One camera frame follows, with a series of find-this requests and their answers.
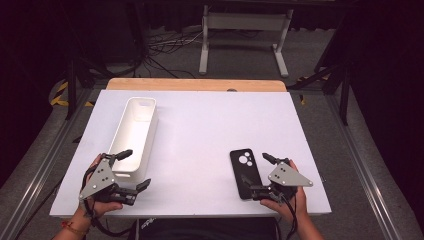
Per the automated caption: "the aluminium floor rail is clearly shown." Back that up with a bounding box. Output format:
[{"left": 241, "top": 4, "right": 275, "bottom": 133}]
[
  {"left": 323, "top": 94, "right": 405, "bottom": 240},
  {"left": 0, "top": 89, "right": 98, "bottom": 240}
]

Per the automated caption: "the person's left hand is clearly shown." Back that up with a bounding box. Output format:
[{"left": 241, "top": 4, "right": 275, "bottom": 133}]
[{"left": 77, "top": 154, "right": 124, "bottom": 220}]

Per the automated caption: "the white plastic bin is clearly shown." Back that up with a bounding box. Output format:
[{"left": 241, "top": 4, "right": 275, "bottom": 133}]
[{"left": 108, "top": 96, "right": 160, "bottom": 184}]

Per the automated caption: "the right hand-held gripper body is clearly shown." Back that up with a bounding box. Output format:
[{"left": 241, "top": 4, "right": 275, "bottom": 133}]
[{"left": 253, "top": 158, "right": 314, "bottom": 203}]

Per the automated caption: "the person's right hand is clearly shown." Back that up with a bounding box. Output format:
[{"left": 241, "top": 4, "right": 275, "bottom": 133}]
[{"left": 260, "top": 159, "right": 308, "bottom": 224}]

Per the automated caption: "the white metal stand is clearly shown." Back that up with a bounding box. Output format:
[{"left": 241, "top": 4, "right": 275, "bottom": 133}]
[{"left": 198, "top": 4, "right": 295, "bottom": 79}]

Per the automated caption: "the right hand-held gripper black cable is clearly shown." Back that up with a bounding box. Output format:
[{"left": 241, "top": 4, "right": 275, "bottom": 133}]
[{"left": 280, "top": 194, "right": 299, "bottom": 240}]

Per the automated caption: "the red string bracelet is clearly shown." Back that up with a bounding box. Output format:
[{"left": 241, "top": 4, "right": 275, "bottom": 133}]
[{"left": 61, "top": 221, "right": 90, "bottom": 236}]

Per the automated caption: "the black metal stand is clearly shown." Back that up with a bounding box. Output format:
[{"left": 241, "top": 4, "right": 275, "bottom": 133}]
[
  {"left": 287, "top": 61, "right": 352, "bottom": 127},
  {"left": 64, "top": 58, "right": 113, "bottom": 121}
]

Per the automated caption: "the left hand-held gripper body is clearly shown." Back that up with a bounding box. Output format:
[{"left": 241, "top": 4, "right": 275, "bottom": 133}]
[{"left": 78, "top": 153, "right": 138, "bottom": 206}]

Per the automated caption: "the black phone case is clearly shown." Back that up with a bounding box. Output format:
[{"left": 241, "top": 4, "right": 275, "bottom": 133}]
[{"left": 229, "top": 148, "right": 264, "bottom": 201}]

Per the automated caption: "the bundle of floor cables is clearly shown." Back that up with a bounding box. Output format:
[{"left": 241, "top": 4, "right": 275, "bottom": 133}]
[{"left": 144, "top": 28, "right": 205, "bottom": 80}]

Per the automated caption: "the person's dark clothing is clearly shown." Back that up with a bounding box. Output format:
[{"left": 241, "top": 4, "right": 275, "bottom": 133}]
[{"left": 137, "top": 216, "right": 282, "bottom": 240}]

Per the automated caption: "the yellow black hazard tape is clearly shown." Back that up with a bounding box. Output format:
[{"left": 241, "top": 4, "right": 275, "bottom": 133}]
[{"left": 49, "top": 81, "right": 96, "bottom": 108}]

